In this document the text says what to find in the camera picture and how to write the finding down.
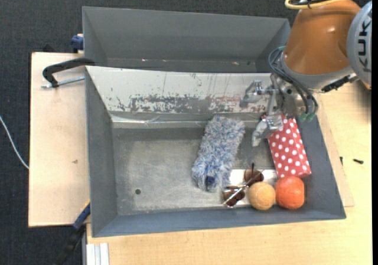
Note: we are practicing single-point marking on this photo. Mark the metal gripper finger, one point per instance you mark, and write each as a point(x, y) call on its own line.
point(267, 127)
point(257, 89)

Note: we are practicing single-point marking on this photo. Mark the red white-dotted box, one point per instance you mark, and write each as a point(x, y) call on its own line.
point(291, 151)

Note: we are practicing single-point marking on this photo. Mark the white flat card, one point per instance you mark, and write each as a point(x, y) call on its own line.
point(270, 173)

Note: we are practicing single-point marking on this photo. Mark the blue and white fluffy cloth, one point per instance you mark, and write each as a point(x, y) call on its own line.
point(218, 148)

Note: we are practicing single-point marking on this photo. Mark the yellow tennis ball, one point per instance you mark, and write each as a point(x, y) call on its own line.
point(261, 196)

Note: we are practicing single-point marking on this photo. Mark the orange ball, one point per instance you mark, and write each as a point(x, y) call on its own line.
point(290, 193)

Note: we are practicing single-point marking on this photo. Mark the brown sunglasses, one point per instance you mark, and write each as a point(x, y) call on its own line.
point(234, 194)

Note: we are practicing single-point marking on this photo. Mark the small black screw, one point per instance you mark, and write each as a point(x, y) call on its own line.
point(358, 161)

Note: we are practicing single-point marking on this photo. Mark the grey metal bin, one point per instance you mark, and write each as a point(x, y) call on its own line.
point(159, 169)

